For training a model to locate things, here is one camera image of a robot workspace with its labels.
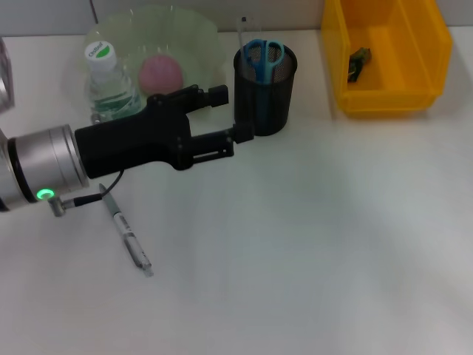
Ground clear water bottle green label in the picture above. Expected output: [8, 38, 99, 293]
[84, 41, 144, 124]

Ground grey pen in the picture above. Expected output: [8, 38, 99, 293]
[98, 183, 154, 278]

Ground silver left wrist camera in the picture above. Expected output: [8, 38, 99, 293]
[0, 36, 16, 112]

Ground black mesh pen holder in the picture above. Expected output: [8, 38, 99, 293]
[233, 39, 299, 137]

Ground green plastic wrapper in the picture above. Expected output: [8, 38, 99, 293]
[348, 47, 372, 83]

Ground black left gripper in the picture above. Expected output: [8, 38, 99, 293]
[73, 84, 256, 180]

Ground pink peach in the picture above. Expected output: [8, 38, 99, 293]
[138, 53, 185, 96]

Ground blue scissors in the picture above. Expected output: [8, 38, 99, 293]
[242, 38, 285, 125]

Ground yellow plastic bin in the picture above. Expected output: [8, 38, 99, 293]
[320, 0, 455, 119]

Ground clear plastic ruler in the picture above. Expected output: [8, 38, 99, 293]
[236, 15, 264, 50]

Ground green translucent fruit bowl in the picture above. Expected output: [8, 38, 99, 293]
[61, 5, 228, 119]

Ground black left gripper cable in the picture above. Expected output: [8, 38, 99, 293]
[50, 169, 126, 218]

